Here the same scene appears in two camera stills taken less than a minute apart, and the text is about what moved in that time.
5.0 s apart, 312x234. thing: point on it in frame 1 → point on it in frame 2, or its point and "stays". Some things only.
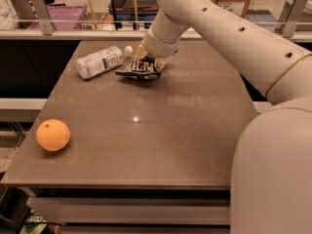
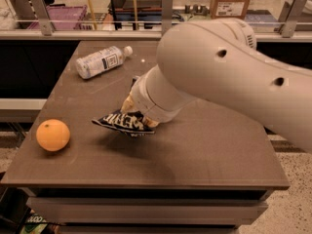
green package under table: [35, 224] stays
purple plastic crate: [63, 18] stays
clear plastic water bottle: [101, 59] stays
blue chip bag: [145, 68] → [130, 122]
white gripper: [158, 50] → [140, 97]
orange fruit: [53, 135] stays
